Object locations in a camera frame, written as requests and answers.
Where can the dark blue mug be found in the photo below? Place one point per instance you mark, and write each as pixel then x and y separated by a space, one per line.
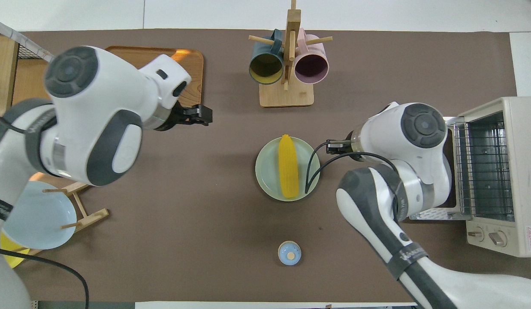
pixel 265 64

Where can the wooden mug tree stand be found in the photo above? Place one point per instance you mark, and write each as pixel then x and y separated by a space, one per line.
pixel 287 95

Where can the wooden serving tray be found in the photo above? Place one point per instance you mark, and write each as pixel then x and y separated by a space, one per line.
pixel 193 77

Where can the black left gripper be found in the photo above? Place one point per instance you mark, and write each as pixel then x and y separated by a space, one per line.
pixel 196 115

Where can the wooden plate rack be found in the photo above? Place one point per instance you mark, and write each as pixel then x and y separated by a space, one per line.
pixel 92 216

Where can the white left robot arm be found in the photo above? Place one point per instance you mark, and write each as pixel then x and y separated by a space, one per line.
pixel 98 94

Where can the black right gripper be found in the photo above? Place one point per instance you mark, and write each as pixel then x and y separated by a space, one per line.
pixel 339 146

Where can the brown table mat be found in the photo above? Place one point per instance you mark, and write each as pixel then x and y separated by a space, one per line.
pixel 205 193

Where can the pale green round plate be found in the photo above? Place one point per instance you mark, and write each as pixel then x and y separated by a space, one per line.
pixel 267 171

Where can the cream toaster oven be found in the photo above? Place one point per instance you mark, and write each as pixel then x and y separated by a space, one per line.
pixel 523 171

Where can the yellow corn cob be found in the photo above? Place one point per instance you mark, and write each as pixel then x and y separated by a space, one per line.
pixel 288 167

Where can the blue lid with wooden knob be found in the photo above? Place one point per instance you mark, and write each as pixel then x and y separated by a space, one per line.
pixel 289 253

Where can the light blue plate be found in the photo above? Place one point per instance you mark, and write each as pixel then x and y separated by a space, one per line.
pixel 38 219

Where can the yellow plate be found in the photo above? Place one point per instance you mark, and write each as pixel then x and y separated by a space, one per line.
pixel 12 253

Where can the pink mug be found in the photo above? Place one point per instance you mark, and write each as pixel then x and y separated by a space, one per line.
pixel 311 64

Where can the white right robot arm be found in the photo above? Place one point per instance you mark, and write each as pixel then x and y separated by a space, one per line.
pixel 420 128

